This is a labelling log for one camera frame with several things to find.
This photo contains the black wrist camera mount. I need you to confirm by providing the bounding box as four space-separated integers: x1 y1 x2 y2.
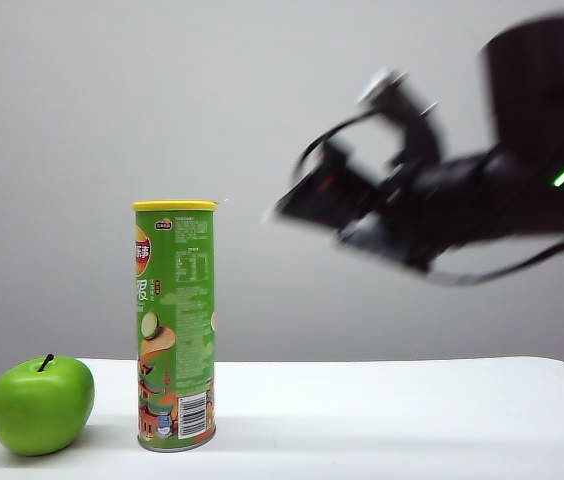
359 69 446 174

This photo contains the green chips can yellow lid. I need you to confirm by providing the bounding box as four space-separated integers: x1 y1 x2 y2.
131 200 219 453

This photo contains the black cable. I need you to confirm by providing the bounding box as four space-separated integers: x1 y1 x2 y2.
429 227 564 287
294 107 393 184

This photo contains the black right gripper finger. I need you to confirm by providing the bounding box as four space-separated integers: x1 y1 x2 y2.
274 142 381 236

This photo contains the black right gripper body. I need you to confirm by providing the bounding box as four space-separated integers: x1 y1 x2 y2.
369 162 456 266

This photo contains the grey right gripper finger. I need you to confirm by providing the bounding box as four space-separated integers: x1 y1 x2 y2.
336 214 436 279

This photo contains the green apple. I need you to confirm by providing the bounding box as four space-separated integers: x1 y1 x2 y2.
0 353 96 457

